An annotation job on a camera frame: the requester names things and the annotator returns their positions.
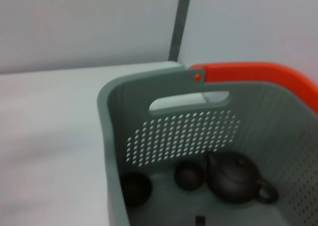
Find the small dark clay cup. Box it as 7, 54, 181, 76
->
173, 161, 206, 191
120, 173, 153, 207

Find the dark clay teapot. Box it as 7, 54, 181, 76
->
206, 152, 278, 205

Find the orange bin carry handle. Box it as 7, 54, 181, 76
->
188, 61, 318, 107

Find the grey-green perforated storage bin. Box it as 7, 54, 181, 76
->
96, 67, 318, 226

